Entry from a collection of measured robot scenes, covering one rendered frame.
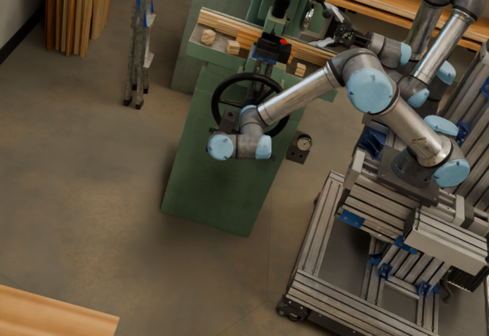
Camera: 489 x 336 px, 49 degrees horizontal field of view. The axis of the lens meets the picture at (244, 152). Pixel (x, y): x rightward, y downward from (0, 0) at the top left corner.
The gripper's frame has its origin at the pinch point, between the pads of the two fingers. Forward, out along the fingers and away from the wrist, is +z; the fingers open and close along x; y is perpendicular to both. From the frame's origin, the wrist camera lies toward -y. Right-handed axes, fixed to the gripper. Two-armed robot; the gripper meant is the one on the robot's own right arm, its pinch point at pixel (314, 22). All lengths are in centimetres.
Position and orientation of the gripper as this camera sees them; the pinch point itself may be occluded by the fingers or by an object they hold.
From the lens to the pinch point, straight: 199.4
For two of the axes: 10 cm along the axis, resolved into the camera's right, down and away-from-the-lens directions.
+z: -9.5, -3.1, -0.8
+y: -0.7, 4.6, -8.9
